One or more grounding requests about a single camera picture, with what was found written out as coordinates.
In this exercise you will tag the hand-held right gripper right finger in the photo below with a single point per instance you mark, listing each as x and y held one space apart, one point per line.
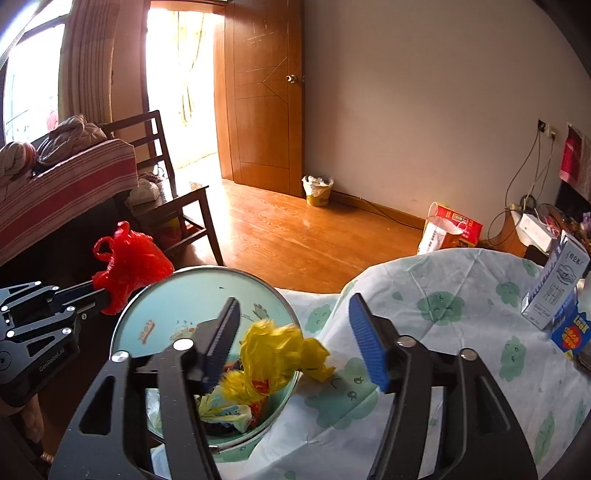
369 344

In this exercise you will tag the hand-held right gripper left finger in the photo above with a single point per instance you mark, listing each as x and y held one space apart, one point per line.
221 346

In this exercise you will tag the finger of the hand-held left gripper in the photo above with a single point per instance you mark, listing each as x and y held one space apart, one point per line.
46 327
78 294

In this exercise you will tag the yellow plastic bag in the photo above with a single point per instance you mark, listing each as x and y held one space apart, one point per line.
272 355

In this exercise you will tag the pale yellow-green plastic bag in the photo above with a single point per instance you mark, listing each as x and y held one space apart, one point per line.
221 408

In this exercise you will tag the red plastic bag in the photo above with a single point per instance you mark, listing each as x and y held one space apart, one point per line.
134 263

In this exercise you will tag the light blue cartoon basin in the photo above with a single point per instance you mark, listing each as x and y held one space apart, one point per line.
152 304

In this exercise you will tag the dark grape stem bunch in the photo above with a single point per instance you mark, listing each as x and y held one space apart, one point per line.
217 427

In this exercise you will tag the yellow trash bin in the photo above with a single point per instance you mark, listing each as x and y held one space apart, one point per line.
317 191

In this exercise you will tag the person's left hand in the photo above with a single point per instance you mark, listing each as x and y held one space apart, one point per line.
32 415

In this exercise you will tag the white green-cloud tablecloth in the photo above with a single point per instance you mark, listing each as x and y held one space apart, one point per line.
461 300

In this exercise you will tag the red striped cloth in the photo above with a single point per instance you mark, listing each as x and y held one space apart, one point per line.
60 194

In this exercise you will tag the orange item under chair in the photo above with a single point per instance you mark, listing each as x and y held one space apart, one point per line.
171 230

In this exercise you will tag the white plastic bags bundle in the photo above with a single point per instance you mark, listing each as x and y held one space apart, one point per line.
143 191

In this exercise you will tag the white paper bag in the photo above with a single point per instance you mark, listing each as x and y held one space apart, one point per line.
436 235

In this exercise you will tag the dark wooden chair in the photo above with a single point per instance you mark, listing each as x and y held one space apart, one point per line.
189 203

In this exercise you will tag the pink rolled clothing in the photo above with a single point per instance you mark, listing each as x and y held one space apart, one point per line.
16 161

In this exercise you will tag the red and white shopping bags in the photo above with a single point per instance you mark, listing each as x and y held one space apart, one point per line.
468 226

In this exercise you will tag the grey padded jacket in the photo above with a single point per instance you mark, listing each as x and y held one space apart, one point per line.
69 138

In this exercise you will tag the wooden television cabinet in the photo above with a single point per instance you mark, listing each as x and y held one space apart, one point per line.
505 235

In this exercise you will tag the grey milk carton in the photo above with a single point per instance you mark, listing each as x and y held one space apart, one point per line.
554 286

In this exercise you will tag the white flat box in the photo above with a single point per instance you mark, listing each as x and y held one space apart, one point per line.
535 230

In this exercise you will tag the blue milk carton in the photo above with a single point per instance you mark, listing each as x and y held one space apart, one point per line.
570 332

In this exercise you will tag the flat dark packet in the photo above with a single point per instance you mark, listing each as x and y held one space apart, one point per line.
584 355

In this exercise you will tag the striped curtain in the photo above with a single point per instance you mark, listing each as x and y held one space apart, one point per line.
87 64

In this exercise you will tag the black television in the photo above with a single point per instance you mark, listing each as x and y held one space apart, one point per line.
570 203

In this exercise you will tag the wooden door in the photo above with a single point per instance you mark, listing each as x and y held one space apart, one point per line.
263 92

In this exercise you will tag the red pink television cover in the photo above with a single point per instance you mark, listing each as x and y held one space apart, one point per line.
575 157

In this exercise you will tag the wall socket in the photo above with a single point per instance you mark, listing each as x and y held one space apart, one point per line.
546 128

